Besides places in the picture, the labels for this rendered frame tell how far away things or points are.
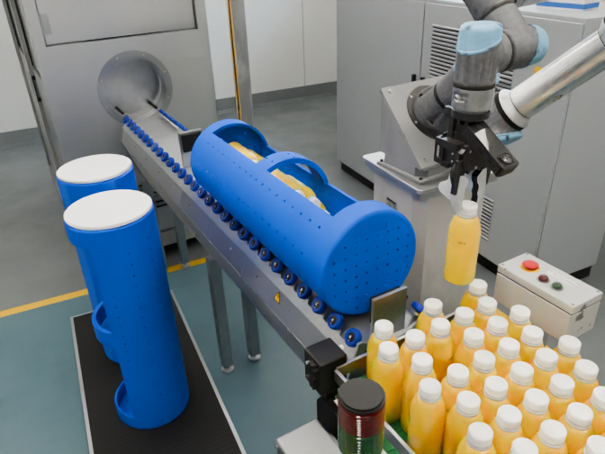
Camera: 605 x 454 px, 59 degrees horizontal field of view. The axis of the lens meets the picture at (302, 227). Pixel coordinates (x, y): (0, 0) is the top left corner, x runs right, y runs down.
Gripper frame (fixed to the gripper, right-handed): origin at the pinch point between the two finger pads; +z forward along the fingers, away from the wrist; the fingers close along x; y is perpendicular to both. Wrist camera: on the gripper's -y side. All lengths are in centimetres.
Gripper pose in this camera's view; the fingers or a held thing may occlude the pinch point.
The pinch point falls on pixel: (467, 207)
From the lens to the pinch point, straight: 114.3
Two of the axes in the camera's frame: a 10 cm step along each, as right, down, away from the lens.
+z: 0.4, 8.7, 4.9
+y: -5.1, -4.0, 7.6
